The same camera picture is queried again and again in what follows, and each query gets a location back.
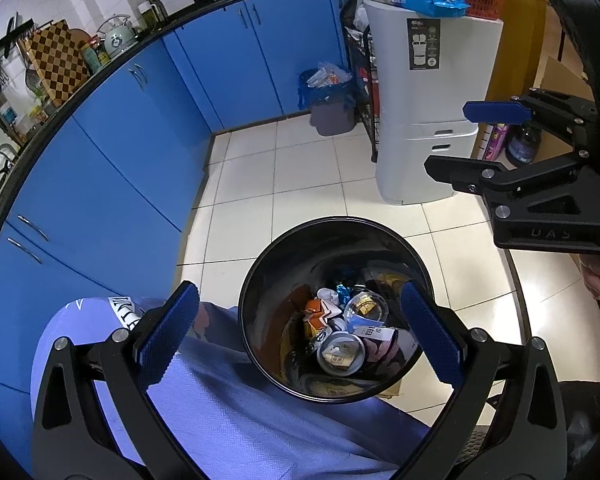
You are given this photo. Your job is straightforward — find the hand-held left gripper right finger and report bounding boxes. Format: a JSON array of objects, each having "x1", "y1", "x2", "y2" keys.
[{"x1": 397, "y1": 281, "x2": 568, "y2": 480}]

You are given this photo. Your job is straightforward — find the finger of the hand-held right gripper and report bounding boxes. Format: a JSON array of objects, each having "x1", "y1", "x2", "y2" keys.
[
  {"x1": 462, "y1": 87, "x2": 600, "y2": 156},
  {"x1": 424, "y1": 152, "x2": 588, "y2": 196}
]

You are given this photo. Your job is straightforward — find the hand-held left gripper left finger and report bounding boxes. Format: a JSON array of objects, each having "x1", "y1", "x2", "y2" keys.
[{"x1": 32, "y1": 281, "x2": 201, "y2": 480}]

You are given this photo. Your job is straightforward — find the torn blue white carton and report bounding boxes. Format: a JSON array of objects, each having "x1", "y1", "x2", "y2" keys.
[{"x1": 347, "y1": 317, "x2": 406, "y2": 343}]

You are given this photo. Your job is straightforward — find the clear plastic lid gold ring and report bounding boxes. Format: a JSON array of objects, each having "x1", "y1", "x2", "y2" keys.
[{"x1": 342, "y1": 290, "x2": 391, "y2": 322}]

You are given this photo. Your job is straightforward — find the trash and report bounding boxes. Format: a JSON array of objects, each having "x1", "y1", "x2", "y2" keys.
[{"x1": 316, "y1": 331, "x2": 367, "y2": 377}]

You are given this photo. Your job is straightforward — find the black round trash bin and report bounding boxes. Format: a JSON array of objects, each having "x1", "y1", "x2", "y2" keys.
[{"x1": 237, "y1": 216, "x2": 433, "y2": 405}]

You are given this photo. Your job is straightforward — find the person's right hand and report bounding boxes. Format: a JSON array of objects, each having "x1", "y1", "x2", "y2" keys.
[{"x1": 580, "y1": 254, "x2": 600, "y2": 300}]

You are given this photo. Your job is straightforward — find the dark jug with blue label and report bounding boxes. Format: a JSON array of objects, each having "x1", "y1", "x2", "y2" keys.
[{"x1": 506, "y1": 120, "x2": 543, "y2": 165}]

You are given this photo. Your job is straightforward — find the purple packet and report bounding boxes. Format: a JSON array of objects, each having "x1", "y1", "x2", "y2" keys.
[{"x1": 482, "y1": 122, "x2": 511, "y2": 162}]

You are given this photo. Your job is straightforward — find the brown cardboard box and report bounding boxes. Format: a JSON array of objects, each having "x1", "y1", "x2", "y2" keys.
[{"x1": 532, "y1": 55, "x2": 593, "y2": 106}]

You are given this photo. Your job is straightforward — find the blue crinkled snack bag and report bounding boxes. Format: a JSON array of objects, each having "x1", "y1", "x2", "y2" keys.
[{"x1": 397, "y1": 0, "x2": 472, "y2": 18}]

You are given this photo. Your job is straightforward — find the grey bin with blue bag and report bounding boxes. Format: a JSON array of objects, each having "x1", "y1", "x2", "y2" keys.
[{"x1": 298, "y1": 62, "x2": 358, "y2": 137}]

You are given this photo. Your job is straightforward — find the blue lower kitchen cabinets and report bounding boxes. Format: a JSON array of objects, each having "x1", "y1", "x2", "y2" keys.
[{"x1": 0, "y1": 0, "x2": 361, "y2": 461}]

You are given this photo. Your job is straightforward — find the black kitchen countertop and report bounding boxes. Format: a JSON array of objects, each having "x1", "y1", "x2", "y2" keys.
[{"x1": 0, "y1": 0, "x2": 361, "y2": 241}]

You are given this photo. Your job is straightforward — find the checkered wooden cutting board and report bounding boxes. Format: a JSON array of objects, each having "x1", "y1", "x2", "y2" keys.
[{"x1": 19, "y1": 20, "x2": 90, "y2": 108}]

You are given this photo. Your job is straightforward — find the pale green kettle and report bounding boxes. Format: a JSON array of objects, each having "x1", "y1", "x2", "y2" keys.
[{"x1": 97, "y1": 14, "x2": 137, "y2": 58}]

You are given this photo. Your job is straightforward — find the black wire rack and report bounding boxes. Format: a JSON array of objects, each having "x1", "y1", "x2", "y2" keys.
[{"x1": 342, "y1": 0, "x2": 381, "y2": 163}]

